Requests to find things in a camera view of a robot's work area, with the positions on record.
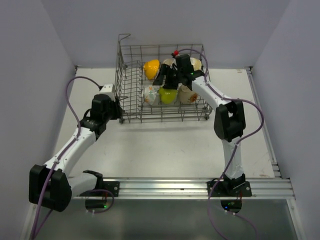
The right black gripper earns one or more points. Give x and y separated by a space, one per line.
165 70

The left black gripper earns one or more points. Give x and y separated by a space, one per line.
119 110

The grey wire dish rack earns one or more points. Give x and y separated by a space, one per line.
131 83

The lime green bowl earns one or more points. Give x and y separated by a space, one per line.
167 96

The white bowl green orange flowers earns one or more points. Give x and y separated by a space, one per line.
149 94

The beige bowl with sunflower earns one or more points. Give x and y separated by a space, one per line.
186 96

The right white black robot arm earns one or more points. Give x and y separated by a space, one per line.
229 122

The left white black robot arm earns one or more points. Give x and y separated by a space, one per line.
50 185

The beige brown glazed bowl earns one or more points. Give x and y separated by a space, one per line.
168 62

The yellow bowl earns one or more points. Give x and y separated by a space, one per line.
151 68

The cream white bowl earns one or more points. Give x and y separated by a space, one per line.
196 63

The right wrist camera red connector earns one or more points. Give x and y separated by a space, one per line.
175 53

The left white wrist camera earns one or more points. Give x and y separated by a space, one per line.
108 89

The aluminium mounting rail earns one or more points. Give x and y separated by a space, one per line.
197 188

